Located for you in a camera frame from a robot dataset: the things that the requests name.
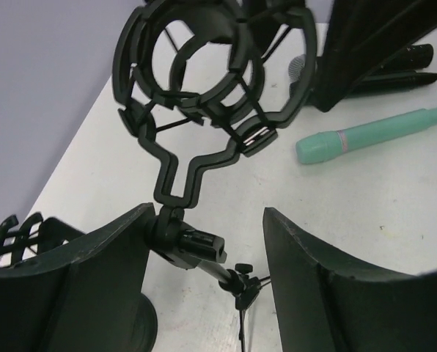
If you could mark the mint green microphone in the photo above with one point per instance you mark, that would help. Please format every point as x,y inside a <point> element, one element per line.
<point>325,146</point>

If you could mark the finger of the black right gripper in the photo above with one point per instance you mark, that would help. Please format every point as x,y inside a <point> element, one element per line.
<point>362,36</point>

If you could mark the black handheld microphone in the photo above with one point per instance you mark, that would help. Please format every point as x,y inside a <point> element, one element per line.
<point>393,82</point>

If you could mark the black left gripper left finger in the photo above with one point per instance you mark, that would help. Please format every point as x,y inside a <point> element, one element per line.
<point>68,286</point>

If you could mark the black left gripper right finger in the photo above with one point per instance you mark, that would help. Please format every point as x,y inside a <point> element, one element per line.
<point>329,300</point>

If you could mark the black shock mount stand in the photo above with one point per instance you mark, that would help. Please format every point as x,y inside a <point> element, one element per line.
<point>28,249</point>

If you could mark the black tripod microphone stand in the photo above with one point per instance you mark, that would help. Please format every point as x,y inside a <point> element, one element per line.
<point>188,77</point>

